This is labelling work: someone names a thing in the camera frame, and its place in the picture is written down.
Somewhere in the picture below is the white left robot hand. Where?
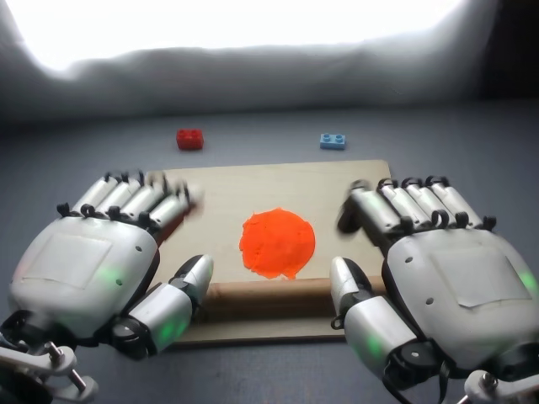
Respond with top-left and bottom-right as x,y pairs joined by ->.
7,169 -> 216,361

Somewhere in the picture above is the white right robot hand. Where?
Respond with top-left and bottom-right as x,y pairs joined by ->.
329,175 -> 539,396

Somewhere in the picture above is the wooden rolling pin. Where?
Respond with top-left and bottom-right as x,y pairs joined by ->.
142,275 -> 388,326

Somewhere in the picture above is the red toy brick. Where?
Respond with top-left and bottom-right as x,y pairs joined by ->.
175,128 -> 205,152

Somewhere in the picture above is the flat orange dough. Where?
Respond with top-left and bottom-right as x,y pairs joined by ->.
238,207 -> 316,281

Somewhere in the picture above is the blue toy brick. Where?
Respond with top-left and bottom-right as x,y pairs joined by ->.
318,132 -> 350,151

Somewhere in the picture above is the light wooden board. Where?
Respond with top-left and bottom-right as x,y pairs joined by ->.
141,158 -> 397,348

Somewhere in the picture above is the grey table cloth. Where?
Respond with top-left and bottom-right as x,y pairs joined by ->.
0,103 -> 539,404

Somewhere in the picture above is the white backdrop cloth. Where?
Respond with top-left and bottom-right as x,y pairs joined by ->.
0,0 -> 539,127

